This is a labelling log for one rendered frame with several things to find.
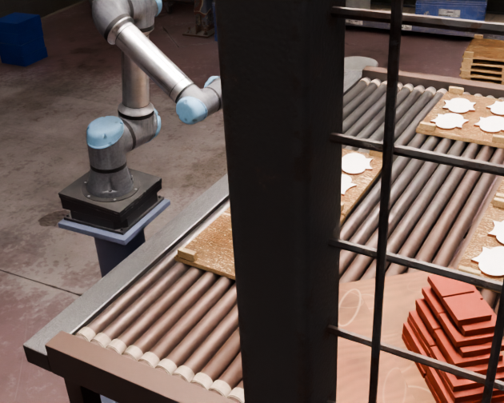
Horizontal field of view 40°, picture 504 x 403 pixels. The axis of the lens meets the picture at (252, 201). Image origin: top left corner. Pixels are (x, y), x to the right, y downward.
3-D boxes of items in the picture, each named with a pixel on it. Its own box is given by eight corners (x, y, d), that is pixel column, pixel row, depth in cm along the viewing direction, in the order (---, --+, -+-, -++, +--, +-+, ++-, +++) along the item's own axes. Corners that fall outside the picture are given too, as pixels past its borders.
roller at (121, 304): (69, 351, 173) (66, 337, 170) (362, 85, 315) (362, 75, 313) (84, 357, 170) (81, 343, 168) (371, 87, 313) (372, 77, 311)
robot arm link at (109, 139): (81, 162, 219) (76, 124, 212) (110, 146, 229) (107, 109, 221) (108, 173, 214) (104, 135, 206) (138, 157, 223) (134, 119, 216)
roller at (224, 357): (183, 400, 157) (182, 385, 154) (437, 97, 300) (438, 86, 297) (202, 408, 155) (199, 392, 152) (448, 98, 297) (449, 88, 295)
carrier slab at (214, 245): (174, 261, 196) (174, 256, 195) (247, 194, 226) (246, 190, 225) (282, 295, 180) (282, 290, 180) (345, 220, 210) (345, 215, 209)
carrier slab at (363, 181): (246, 194, 227) (246, 189, 226) (299, 143, 257) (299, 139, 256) (345, 217, 211) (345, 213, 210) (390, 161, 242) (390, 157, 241)
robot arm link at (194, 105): (78, -13, 186) (203, 108, 179) (107, -22, 194) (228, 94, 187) (68, 19, 194) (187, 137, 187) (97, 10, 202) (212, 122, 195)
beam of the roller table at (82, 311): (26, 361, 173) (21, 344, 170) (349, 81, 325) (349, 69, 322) (51, 373, 169) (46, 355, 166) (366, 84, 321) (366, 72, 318)
